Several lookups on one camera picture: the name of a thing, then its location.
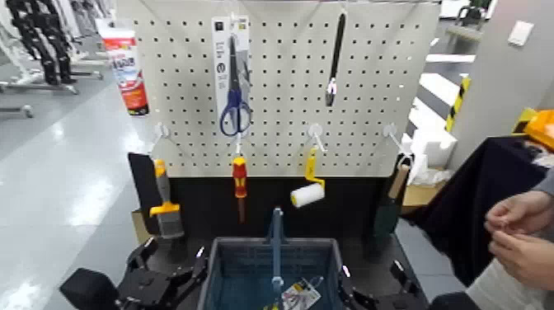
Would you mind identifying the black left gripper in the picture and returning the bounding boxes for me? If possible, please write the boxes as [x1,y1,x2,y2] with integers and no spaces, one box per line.
[116,236,209,310]

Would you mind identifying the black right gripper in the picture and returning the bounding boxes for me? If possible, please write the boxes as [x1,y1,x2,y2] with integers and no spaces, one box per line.
[339,258,434,310]

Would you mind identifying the black wrench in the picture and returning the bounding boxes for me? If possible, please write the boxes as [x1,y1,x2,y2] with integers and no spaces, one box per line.
[325,12,348,108]

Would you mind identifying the person left hand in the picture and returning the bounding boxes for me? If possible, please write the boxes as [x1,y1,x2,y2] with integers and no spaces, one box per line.
[488,230,554,292]

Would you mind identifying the person right hand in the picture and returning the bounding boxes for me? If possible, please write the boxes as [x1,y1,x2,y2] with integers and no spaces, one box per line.
[483,190,554,236]

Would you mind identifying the tan cardboard piece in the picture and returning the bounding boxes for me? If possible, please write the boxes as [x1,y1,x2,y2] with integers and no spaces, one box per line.
[131,209,153,246]

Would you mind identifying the yellow grey paint brush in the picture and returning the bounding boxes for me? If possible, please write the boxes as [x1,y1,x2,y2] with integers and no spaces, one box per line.
[148,158,185,240]

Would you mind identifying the white yellow packaged item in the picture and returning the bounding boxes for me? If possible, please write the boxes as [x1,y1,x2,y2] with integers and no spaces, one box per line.
[264,275,325,310]

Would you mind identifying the black side panel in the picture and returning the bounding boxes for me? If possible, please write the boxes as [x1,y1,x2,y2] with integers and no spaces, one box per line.
[128,152,162,237]

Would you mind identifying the brown cardboard box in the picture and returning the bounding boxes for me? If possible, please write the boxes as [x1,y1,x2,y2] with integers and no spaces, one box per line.
[402,181,447,208]

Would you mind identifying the red yellow screwdriver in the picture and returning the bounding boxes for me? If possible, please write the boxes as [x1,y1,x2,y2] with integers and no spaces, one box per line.
[232,155,249,225]

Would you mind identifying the person white trousers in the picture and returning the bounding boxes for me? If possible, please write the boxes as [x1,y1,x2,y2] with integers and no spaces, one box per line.
[465,257,554,310]

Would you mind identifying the black lower board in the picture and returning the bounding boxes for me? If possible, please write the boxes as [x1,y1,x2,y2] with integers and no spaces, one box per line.
[168,175,391,243]

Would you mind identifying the red white sealant tube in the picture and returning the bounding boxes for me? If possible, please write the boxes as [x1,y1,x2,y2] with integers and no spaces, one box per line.
[96,17,150,117]

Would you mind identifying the white pegboard panel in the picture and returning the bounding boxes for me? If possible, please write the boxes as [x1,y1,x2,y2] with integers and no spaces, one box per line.
[114,0,443,178]

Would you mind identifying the grey metal stand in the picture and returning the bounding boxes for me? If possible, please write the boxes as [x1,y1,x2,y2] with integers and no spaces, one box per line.
[0,67,105,119]

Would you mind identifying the blue scissors on card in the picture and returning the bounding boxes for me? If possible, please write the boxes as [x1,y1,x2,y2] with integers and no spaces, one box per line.
[211,15,253,139]

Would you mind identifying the yellow plastic object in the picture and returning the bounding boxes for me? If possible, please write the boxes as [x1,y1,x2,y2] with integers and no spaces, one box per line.
[512,108,554,153]

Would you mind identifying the black humanoid robot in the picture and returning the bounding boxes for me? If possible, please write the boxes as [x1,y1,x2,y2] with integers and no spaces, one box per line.
[5,0,78,87]

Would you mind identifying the dark chair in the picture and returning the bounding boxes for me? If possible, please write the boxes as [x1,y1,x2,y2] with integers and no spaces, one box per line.
[456,3,488,28]

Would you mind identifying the blue grey handled crate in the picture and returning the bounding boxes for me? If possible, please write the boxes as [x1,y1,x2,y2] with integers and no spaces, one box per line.
[196,206,358,310]

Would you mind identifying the wood handled green brush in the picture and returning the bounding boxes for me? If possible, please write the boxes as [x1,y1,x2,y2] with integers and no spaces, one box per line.
[373,162,412,239]

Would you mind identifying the yellow handled mini paint roller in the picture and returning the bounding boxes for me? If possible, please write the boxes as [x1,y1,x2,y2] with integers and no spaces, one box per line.
[289,148,326,209]

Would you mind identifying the yellow black striped post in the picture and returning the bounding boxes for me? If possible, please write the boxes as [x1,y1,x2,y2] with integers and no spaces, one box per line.
[445,74,472,133]

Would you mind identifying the white wall switch plate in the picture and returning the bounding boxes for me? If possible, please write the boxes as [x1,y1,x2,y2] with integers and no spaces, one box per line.
[507,20,535,47]

